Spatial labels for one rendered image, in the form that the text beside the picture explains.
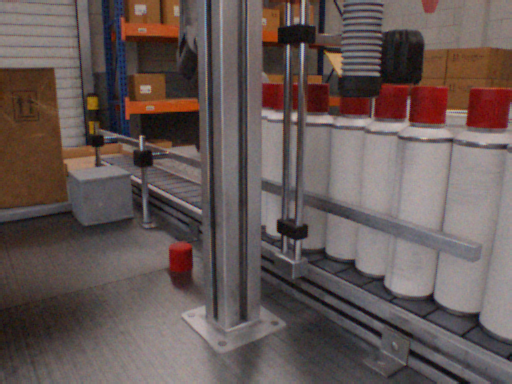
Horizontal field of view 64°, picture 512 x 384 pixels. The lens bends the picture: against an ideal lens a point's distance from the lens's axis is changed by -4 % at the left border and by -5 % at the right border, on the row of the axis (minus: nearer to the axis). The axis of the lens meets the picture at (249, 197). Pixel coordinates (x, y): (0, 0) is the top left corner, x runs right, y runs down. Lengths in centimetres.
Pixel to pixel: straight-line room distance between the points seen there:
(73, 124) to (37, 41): 86
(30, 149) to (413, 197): 72
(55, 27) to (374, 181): 442
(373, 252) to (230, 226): 16
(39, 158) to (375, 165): 67
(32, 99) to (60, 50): 381
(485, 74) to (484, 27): 175
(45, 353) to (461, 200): 42
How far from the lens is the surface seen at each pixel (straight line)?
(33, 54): 469
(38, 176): 93
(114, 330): 49
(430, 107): 41
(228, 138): 39
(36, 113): 91
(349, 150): 48
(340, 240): 51
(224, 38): 39
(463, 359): 41
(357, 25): 34
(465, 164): 40
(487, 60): 393
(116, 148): 163
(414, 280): 44
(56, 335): 50
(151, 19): 432
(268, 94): 59
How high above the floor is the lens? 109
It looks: 15 degrees down
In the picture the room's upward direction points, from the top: straight up
